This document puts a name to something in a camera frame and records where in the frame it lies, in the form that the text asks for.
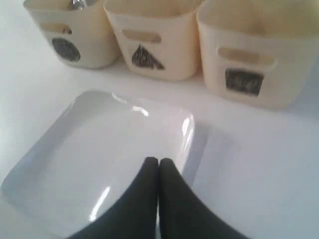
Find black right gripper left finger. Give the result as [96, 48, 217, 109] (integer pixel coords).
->
[70, 157, 159, 239]

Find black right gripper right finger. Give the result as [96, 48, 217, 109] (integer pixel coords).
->
[159, 158, 246, 239]

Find white square plate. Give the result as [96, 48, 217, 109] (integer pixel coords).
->
[0, 91, 195, 239]

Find steel mug with wire handle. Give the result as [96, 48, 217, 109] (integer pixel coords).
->
[68, 0, 96, 10]

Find cream bin with triangle mark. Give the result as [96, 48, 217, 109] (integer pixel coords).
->
[104, 0, 202, 81]

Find cream bin with square mark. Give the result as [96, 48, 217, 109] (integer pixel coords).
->
[196, 0, 319, 108]

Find cream bin with circle mark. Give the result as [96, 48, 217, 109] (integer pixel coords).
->
[23, 0, 121, 69]

